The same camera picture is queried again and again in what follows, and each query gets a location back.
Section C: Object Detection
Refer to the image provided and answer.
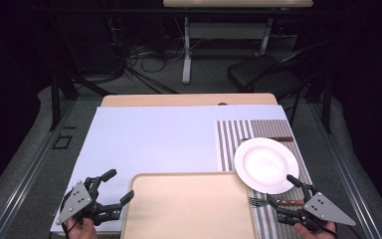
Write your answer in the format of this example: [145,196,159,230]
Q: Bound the striped placemat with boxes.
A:
[216,119,326,239]

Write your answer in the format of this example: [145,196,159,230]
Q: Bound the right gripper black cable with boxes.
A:
[347,223,364,239]

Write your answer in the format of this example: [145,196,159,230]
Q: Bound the black metal stand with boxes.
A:
[49,70,115,132]
[287,75,333,135]

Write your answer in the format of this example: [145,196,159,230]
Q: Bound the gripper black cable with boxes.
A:
[347,223,364,239]
[60,193,83,239]

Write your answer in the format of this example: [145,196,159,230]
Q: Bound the beige tray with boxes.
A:
[120,171,259,239]

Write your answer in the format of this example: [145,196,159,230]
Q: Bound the person's right hand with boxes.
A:
[292,221,338,239]

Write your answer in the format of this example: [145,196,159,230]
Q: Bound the wooden-handled fork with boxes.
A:
[248,196,305,208]

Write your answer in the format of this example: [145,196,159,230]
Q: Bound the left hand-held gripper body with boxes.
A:
[57,176,123,227]

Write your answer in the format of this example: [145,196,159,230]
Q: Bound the wooden-handled knife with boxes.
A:
[238,135,294,143]

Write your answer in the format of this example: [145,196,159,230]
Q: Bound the person's left hand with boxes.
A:
[65,217,98,239]

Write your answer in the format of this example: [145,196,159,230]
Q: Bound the metal floor rail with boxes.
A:
[0,99,78,239]
[306,99,382,239]

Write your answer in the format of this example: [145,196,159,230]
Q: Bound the black tape square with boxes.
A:
[52,133,74,150]

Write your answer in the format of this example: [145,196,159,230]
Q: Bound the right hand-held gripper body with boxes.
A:
[276,183,357,233]

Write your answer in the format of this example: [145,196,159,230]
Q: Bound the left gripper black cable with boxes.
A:
[60,193,83,239]

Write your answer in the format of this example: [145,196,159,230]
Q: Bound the white-legged table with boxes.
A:
[162,0,314,85]

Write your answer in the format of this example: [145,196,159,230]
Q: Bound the bundle of floor cables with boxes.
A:
[124,41,204,95]

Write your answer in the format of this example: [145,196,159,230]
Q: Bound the white plate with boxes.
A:
[233,136,300,195]

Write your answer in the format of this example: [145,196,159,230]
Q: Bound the light blue table mat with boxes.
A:
[49,105,287,234]

